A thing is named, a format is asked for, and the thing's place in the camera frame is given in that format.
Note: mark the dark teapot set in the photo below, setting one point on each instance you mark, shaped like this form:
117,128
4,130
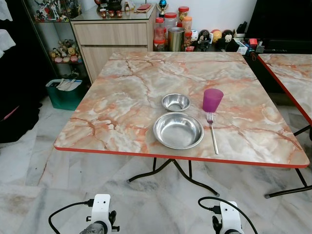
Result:
109,9

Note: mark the black television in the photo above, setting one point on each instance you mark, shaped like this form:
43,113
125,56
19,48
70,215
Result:
278,19

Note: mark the wooden drawer cabinet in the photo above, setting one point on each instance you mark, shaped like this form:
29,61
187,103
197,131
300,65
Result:
112,44

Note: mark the black hanging garment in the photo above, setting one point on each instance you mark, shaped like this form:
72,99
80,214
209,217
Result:
19,87

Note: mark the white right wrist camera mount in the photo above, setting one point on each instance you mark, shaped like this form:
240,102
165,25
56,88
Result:
230,217

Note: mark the yellow plush toy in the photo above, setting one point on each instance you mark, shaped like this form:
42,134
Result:
216,36

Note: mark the dark brown plush toy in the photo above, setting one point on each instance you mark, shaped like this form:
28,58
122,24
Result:
204,40

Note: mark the flat red box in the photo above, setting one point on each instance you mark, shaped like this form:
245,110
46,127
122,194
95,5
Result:
144,8

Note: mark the green plastic bin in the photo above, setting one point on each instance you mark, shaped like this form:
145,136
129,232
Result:
66,100

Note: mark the small steel bowl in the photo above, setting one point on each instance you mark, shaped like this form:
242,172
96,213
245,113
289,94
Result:
175,102

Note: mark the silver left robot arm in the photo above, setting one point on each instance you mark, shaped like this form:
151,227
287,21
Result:
95,229

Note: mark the purple plastic cup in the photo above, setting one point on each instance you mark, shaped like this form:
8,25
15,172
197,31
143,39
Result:
212,100

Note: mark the large steel bowl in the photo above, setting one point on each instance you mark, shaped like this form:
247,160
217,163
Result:
178,131

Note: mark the steel fork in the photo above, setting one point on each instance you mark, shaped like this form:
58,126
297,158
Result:
213,136

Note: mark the yellow bear plush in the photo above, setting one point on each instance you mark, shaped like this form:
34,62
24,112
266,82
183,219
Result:
73,54

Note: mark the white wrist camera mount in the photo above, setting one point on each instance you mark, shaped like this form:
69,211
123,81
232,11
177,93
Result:
230,217
101,207

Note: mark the black plush toy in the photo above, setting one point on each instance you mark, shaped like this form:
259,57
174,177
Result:
228,40

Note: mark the toy robot model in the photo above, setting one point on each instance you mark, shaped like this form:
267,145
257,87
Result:
56,9

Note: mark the red-lidded jar white contents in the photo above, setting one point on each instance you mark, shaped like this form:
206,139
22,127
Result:
170,20

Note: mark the steel tumbler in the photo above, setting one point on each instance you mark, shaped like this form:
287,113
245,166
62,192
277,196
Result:
176,40

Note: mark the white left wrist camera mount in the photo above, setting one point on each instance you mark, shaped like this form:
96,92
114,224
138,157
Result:
101,207

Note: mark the glass display shelf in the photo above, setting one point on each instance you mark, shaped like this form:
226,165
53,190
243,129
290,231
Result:
53,29

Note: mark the small white figure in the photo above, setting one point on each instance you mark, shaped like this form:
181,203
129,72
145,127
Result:
194,37

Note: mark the small trophy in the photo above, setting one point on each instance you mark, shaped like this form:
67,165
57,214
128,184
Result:
162,7

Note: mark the marble-pattern folding table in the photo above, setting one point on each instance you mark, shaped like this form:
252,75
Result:
126,97
292,73

